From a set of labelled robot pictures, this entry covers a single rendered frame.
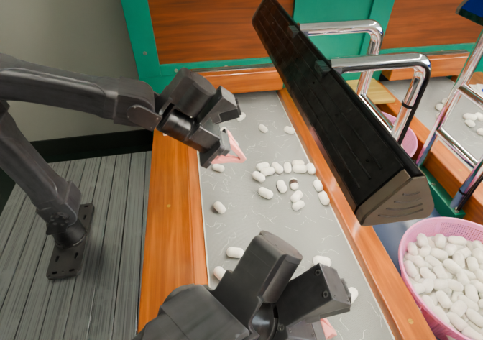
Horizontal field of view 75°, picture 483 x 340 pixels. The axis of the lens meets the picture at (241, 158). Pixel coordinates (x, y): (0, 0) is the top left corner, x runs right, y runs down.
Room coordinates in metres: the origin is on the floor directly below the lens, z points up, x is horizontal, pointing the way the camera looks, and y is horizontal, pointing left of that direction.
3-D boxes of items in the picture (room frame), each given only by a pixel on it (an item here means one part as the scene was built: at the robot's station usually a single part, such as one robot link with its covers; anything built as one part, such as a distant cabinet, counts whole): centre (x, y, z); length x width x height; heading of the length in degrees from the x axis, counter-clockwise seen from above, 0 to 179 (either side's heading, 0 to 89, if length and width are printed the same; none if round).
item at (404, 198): (0.51, -0.11, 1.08); 0.62 x 0.08 x 0.07; 9
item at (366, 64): (0.52, -0.19, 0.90); 0.20 x 0.19 x 0.45; 9
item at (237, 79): (0.93, 0.02, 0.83); 0.30 x 0.06 x 0.07; 99
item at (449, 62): (1.04, -0.66, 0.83); 0.30 x 0.06 x 0.07; 99
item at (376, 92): (0.94, -0.33, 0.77); 0.33 x 0.15 x 0.01; 99
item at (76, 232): (0.43, 0.40, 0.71); 0.20 x 0.07 x 0.08; 11
